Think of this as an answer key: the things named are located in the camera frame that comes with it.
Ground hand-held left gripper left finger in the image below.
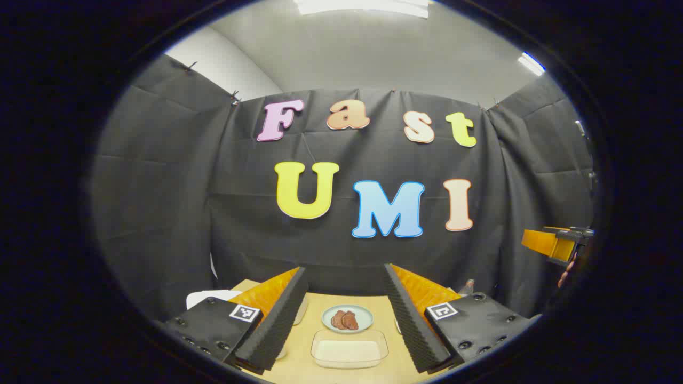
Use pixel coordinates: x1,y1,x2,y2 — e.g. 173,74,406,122
155,267,310,374

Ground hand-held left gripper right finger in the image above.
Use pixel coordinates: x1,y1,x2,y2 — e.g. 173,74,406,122
383,263,541,374

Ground glass dish of rice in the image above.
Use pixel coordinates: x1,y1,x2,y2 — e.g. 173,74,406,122
311,329,389,370

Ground white rice cooker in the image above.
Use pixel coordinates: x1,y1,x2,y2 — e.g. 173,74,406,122
186,290,243,310

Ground light blue plate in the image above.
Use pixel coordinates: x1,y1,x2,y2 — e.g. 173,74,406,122
321,305,374,334

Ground brown meat slices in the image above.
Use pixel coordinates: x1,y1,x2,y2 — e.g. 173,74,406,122
331,310,359,331

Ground black backdrop cloth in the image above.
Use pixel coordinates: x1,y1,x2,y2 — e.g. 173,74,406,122
91,53,595,321

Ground ceiling light panel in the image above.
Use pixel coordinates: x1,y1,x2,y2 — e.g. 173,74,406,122
518,52,546,76

